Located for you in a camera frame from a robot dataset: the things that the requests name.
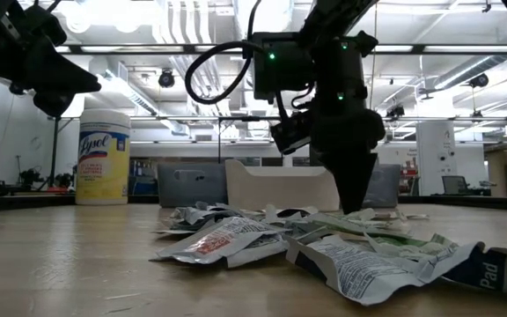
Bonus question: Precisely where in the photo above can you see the background black robot arms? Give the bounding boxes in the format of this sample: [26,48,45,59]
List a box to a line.
[15,165,77,194]

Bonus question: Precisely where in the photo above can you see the navy Pad packet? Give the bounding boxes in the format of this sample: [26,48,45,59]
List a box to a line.
[438,245,507,301]

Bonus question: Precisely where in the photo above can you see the large white ceiling duct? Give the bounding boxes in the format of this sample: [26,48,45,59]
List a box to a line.
[432,20,507,92]

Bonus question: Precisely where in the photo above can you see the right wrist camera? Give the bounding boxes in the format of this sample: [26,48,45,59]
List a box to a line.
[269,110,314,157]

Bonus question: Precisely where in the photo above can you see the dark office chair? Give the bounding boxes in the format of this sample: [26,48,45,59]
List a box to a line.
[440,174,472,197]

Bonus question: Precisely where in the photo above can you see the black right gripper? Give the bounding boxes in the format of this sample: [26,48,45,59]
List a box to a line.
[310,109,386,216]

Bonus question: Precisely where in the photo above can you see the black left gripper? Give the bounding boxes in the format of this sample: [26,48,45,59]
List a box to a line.
[0,12,102,118]

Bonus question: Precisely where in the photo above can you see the white pillar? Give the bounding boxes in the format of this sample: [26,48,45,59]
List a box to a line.
[415,120,458,197]

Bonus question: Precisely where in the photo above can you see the white rectangular ceiling duct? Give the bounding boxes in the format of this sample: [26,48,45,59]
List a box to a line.
[90,59,191,137]

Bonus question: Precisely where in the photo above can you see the blue storage shelf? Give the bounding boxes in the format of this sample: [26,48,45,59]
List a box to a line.
[128,158,159,196]

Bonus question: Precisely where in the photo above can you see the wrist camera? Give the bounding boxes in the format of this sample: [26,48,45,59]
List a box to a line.
[269,110,314,157]
[22,0,68,45]

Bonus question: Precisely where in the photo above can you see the black light stand pole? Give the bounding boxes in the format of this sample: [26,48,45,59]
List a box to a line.
[50,117,62,188]

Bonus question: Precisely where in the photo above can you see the yellow Lysol wipes canister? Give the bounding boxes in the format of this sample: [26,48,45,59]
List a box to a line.
[75,108,132,207]

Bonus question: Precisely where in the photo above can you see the translucent grey plastic bin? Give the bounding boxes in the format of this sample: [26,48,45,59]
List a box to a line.
[157,163,229,209]
[362,163,401,210]

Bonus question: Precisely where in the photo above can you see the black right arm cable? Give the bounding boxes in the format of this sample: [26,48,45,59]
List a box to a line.
[184,0,282,107]

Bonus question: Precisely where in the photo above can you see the black overhead rig beam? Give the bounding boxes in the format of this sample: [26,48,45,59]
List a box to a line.
[57,42,507,56]

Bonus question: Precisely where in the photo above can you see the crumpled grey-white packet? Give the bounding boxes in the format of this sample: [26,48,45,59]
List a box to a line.
[155,201,242,235]

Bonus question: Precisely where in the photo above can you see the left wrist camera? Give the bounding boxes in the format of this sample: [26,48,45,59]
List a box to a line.
[22,0,68,45]

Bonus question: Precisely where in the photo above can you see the white text-printed packet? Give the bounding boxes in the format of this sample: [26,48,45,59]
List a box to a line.
[264,203,321,224]
[224,240,290,270]

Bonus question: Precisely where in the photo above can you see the white plastic bin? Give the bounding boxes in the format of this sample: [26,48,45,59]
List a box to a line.
[224,158,342,212]

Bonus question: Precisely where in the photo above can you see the white light panel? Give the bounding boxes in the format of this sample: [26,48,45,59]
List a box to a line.
[50,94,86,121]

